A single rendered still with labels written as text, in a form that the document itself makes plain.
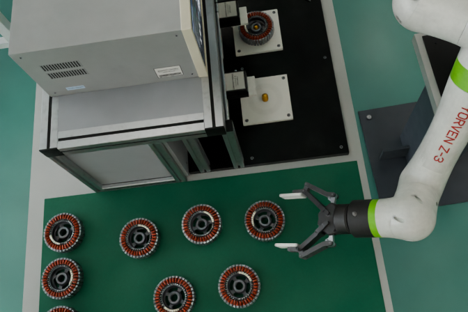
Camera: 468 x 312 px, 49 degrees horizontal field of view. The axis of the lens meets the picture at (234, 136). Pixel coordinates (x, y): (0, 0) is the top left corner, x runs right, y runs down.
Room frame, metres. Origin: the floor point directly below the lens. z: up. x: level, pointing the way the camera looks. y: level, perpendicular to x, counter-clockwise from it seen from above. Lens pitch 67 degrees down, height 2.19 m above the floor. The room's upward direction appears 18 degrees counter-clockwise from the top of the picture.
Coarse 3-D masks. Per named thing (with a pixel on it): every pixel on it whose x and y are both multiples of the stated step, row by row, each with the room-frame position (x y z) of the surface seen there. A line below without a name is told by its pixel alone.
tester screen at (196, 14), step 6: (192, 0) 0.72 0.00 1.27; (192, 6) 0.70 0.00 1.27; (192, 12) 0.68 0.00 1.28; (198, 12) 0.75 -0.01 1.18; (192, 18) 0.66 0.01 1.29; (198, 18) 0.73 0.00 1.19; (198, 24) 0.71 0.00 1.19; (198, 30) 0.69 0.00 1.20; (198, 36) 0.67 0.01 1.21; (198, 42) 0.64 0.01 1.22
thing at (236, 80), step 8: (232, 72) 0.71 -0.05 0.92; (240, 72) 0.71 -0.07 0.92; (232, 80) 0.69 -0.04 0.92; (240, 80) 0.68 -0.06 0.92; (248, 80) 0.70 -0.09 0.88; (232, 88) 0.67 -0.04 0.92; (240, 88) 0.66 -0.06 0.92; (248, 88) 0.67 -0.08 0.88; (232, 96) 0.65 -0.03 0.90; (240, 96) 0.65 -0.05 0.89; (248, 96) 0.65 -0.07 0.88
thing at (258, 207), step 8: (264, 200) 0.37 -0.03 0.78; (248, 208) 0.36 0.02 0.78; (256, 208) 0.36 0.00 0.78; (264, 208) 0.35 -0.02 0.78; (272, 208) 0.34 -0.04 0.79; (280, 208) 0.34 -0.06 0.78; (248, 216) 0.34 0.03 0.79; (256, 216) 0.34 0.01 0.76; (264, 216) 0.33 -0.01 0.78; (280, 216) 0.31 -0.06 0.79; (248, 224) 0.32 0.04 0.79; (264, 224) 0.31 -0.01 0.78; (272, 224) 0.30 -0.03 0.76; (280, 224) 0.29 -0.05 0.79; (248, 232) 0.30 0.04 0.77; (256, 232) 0.29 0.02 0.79; (264, 232) 0.29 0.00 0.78; (272, 232) 0.28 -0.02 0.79; (280, 232) 0.27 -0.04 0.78; (264, 240) 0.27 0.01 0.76
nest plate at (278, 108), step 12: (264, 84) 0.72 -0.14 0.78; (276, 84) 0.71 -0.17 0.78; (252, 96) 0.69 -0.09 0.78; (276, 96) 0.67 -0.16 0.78; (288, 96) 0.66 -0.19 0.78; (252, 108) 0.65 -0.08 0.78; (264, 108) 0.64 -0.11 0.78; (276, 108) 0.63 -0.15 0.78; (288, 108) 0.62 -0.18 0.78; (252, 120) 0.62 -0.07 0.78; (264, 120) 0.60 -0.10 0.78; (276, 120) 0.59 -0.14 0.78
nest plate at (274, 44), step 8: (272, 16) 0.95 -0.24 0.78; (280, 32) 0.88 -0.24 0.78; (240, 40) 0.89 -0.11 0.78; (272, 40) 0.86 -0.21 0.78; (280, 40) 0.85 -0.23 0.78; (240, 48) 0.87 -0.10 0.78; (248, 48) 0.86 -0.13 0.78; (256, 48) 0.85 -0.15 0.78; (264, 48) 0.84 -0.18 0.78; (272, 48) 0.83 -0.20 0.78; (280, 48) 0.82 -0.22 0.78
